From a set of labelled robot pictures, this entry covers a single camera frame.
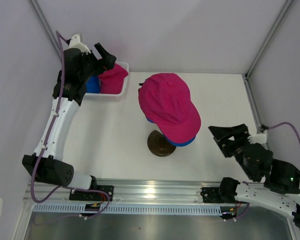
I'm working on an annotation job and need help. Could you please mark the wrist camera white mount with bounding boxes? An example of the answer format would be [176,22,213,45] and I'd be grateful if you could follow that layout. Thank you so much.
[66,32,92,54]
[247,124,269,145]

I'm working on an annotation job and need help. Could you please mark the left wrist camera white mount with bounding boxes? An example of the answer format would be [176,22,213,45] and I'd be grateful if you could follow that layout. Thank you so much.
[66,32,92,54]

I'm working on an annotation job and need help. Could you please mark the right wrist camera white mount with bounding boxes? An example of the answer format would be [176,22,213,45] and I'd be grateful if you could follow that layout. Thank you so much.
[247,124,269,145]

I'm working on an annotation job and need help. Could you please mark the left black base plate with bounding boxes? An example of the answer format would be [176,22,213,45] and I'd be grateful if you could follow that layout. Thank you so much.
[69,185,115,202]

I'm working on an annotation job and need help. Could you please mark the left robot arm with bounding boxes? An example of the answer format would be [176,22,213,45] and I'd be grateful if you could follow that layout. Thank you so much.
[22,43,117,201]

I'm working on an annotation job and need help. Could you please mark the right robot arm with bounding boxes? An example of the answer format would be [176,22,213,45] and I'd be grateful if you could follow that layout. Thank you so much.
[208,124,300,228]

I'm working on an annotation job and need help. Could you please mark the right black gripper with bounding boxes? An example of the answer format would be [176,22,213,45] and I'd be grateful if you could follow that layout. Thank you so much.
[207,123,256,180]

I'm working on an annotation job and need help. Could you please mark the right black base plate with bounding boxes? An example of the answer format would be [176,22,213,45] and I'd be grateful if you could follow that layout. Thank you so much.
[200,186,229,204]

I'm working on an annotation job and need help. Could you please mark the white slotted cable duct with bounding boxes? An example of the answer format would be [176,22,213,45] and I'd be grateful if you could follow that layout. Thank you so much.
[33,203,222,216]

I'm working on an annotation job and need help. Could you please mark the blue baseball cap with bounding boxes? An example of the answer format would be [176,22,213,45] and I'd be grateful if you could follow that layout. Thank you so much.
[146,117,198,147]

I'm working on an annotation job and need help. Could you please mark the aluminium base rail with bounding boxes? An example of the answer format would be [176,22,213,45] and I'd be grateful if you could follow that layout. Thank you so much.
[23,179,220,205]

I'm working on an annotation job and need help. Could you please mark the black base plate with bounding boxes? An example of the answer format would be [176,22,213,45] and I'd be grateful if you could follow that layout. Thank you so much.
[69,185,115,202]
[200,186,229,204]

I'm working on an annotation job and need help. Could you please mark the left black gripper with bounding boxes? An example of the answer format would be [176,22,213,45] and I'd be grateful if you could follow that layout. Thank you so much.
[79,43,116,83]

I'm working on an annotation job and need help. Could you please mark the white plastic basket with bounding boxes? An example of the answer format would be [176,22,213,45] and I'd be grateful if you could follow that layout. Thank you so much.
[83,61,130,101]

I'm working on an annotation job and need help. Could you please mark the pink baseball cap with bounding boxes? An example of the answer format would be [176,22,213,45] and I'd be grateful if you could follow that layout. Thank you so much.
[138,73,201,132]

